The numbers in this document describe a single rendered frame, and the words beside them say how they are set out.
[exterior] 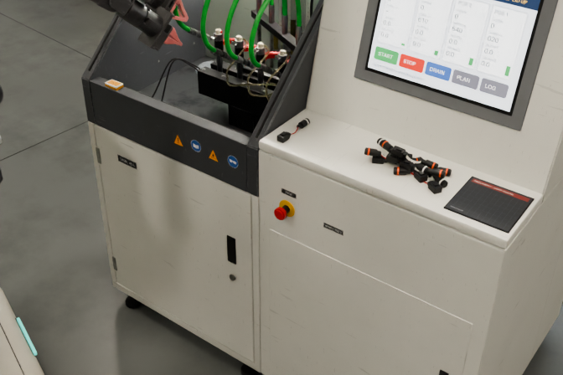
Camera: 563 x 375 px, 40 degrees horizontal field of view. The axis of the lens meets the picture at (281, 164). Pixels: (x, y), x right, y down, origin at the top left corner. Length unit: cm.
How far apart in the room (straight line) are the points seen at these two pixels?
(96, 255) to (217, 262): 92
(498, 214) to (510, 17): 46
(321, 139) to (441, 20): 44
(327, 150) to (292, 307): 54
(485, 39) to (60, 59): 336
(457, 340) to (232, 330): 86
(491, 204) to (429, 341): 42
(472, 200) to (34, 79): 326
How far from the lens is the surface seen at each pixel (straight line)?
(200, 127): 217
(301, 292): 225
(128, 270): 284
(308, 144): 203
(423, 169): 191
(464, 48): 194
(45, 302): 309
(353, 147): 202
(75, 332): 295
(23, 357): 252
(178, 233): 250
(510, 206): 188
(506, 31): 190
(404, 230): 190
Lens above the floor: 206
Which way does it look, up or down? 34 degrees down
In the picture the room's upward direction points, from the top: straight up
